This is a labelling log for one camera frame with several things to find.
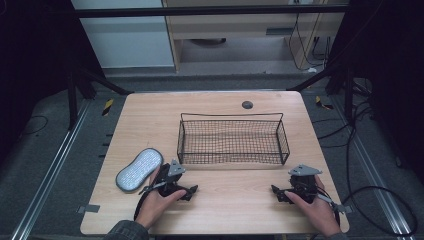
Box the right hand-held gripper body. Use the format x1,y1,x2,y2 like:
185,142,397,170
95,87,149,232
287,163,324,205

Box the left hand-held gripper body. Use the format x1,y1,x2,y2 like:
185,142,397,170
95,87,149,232
154,158,188,198

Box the person's right hand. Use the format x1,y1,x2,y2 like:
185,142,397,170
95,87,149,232
284,174,342,237

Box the person's left hand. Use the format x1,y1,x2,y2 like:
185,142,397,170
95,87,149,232
134,166,188,231

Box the grey oval mesh pad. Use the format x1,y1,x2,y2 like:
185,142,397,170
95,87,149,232
115,147,165,193

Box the yellow black striped tape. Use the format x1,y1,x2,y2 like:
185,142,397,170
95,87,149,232
314,95,335,111
101,97,115,117

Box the grey tape strip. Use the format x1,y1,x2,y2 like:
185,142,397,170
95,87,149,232
76,203,101,215

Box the black metal stand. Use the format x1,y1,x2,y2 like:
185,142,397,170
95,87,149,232
287,59,356,123
65,61,135,132

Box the white cabinet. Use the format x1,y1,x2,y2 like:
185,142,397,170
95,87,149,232
70,0,176,70

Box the light wooden desk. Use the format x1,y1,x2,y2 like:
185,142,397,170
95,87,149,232
161,0,350,73

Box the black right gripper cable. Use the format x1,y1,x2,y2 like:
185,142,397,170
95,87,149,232
314,186,354,228

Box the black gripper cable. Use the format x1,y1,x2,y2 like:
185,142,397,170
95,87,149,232
314,186,354,228
133,180,168,222

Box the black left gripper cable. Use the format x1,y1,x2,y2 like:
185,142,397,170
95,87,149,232
133,180,168,222

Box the black floor cable bundle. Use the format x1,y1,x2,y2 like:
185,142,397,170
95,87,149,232
312,78,384,150

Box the black wire mesh basket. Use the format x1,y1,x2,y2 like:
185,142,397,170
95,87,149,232
176,112,291,166

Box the aluminium floor rail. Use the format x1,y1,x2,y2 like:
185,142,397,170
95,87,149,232
329,95,415,240
9,99,92,240

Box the thick black looped floor cable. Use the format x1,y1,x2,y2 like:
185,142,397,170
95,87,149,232
342,99,419,238

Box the hanging black desk cables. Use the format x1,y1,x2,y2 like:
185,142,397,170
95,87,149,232
287,12,333,73

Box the thin black floor cable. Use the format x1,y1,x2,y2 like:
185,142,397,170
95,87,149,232
19,114,50,137

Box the black horizontal frame bar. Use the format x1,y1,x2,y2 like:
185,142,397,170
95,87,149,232
71,4,350,19

